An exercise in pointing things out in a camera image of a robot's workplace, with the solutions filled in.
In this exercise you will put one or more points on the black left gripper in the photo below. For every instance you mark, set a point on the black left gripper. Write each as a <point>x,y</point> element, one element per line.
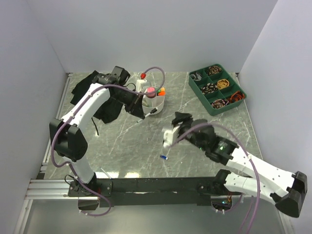
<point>135,107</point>

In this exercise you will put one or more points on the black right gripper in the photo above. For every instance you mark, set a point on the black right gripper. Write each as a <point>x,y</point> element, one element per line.
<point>180,117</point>

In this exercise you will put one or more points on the white black tip pen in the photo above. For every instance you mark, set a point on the white black tip pen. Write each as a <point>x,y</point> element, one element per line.
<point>148,114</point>

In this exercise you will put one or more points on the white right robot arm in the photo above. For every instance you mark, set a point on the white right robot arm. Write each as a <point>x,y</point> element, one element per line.
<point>285,190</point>

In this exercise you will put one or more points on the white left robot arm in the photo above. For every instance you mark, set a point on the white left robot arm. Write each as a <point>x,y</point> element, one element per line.
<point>99,95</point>

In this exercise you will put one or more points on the white round desk organizer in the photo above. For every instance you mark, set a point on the white round desk organizer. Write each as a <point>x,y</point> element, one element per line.
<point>153,103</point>

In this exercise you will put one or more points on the black cloth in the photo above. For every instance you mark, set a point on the black cloth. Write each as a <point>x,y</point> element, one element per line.
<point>108,111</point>

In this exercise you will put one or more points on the dark patterned rolled tie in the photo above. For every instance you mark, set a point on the dark patterned rolled tie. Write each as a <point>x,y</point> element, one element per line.
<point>219,103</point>

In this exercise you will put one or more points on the black white rolled tie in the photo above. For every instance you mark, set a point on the black white rolled tie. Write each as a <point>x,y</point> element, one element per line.
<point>209,88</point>

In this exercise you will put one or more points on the green compartment tray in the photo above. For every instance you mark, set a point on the green compartment tray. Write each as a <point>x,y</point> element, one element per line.
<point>217,91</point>

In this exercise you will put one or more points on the yellow rolled tie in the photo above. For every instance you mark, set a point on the yellow rolled tie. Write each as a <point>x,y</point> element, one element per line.
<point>222,83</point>

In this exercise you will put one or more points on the brown patterned rolled tie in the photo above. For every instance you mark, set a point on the brown patterned rolled tie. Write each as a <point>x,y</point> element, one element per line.
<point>213,70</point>

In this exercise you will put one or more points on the orange navy rolled tie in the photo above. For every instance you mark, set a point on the orange navy rolled tie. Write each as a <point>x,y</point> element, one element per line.
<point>237,96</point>

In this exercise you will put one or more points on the white blue tip pen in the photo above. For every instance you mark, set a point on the white blue tip pen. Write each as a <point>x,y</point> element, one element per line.
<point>106,173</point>

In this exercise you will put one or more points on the black base bar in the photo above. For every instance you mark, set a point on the black base bar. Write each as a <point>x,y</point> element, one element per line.
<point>161,191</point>

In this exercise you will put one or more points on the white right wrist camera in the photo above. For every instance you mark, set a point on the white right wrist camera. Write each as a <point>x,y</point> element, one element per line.
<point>170,136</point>

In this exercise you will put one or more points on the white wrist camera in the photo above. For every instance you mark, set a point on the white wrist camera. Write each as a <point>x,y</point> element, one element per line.
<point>170,136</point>
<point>142,83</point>

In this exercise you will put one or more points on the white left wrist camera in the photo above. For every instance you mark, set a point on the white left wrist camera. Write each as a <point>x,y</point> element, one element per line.
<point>142,83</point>

